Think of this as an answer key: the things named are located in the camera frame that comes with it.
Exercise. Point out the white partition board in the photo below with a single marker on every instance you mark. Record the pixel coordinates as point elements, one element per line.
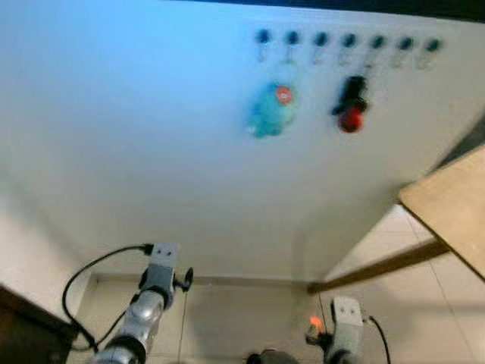
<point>151,136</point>

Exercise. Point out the dark brown wooden base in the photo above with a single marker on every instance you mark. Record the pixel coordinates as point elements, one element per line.
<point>26,334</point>

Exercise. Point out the orange key tag keyring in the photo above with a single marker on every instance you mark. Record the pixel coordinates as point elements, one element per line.
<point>313,324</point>

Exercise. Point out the light wooden table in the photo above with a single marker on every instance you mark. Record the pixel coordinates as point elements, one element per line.
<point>455,205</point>

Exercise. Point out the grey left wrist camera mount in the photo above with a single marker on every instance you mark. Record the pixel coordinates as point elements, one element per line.
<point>163,262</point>

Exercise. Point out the dark knob wall hook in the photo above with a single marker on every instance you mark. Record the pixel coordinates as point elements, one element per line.
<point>292,37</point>
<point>320,38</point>
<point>377,42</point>
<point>348,39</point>
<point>405,43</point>
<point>433,45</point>
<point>263,36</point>

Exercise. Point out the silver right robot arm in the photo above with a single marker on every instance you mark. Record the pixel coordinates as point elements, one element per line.
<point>345,356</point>

